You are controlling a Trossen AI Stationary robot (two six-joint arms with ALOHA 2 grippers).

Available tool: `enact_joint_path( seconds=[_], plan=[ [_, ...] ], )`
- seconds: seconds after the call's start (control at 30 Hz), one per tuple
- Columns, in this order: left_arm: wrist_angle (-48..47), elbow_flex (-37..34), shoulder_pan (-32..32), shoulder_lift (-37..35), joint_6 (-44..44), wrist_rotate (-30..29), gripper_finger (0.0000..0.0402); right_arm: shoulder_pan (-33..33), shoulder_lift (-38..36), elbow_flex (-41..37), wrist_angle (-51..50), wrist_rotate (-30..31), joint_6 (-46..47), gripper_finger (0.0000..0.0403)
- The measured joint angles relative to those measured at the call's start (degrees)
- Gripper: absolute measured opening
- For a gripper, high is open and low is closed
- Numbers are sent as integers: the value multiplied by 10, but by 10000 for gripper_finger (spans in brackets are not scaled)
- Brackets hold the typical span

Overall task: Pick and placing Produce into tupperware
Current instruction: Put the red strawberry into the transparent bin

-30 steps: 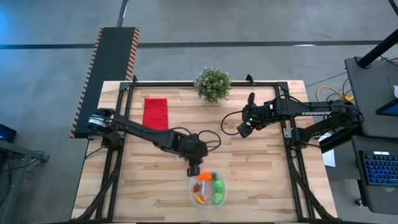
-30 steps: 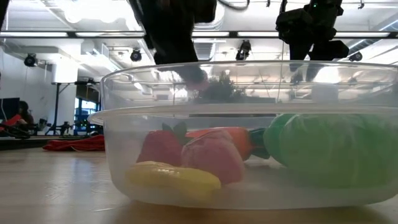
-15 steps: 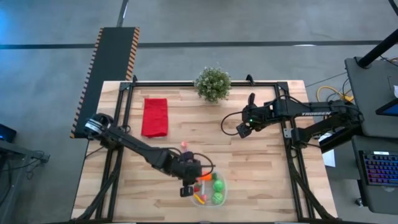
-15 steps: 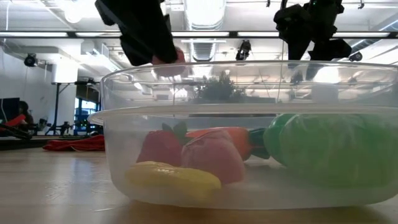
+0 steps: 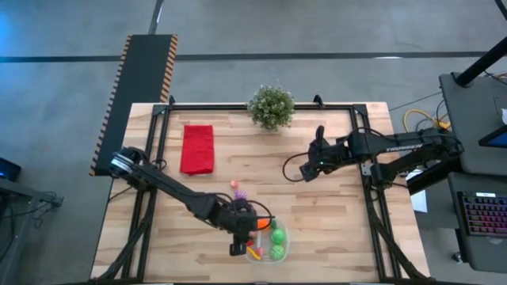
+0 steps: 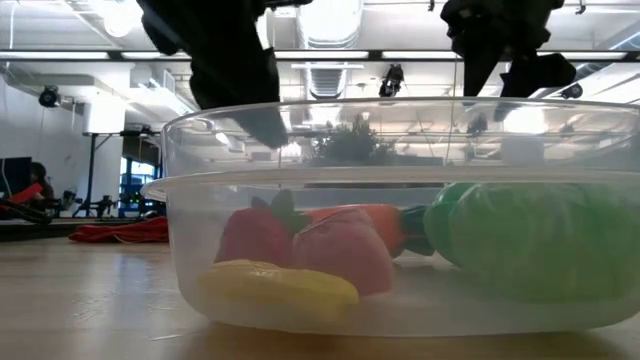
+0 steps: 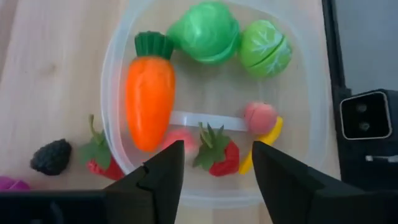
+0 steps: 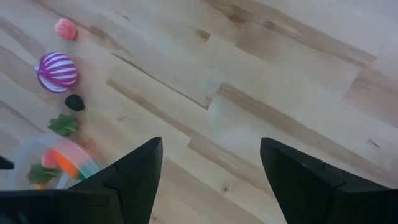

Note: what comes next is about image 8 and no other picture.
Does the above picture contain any red toy strawberry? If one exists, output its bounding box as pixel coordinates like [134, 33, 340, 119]
[26, 149, 62, 185]
[48, 113, 80, 138]

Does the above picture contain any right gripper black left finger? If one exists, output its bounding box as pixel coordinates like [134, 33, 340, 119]
[0, 136, 164, 224]

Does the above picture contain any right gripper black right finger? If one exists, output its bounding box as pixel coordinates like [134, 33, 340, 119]
[260, 136, 398, 224]

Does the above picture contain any small pink toy fruit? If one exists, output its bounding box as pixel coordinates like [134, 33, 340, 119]
[54, 17, 78, 41]

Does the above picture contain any small black toy berry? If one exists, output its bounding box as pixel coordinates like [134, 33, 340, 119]
[64, 94, 86, 112]

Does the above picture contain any orange toy carrot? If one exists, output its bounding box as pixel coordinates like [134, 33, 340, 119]
[49, 148, 81, 180]

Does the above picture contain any clear plastic tupperware container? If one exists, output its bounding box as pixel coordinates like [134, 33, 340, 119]
[8, 133, 104, 191]

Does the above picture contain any purple white striped toy ball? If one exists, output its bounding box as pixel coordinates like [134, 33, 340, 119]
[33, 51, 79, 94]

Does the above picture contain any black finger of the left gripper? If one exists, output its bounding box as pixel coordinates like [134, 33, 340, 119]
[0, 155, 15, 170]

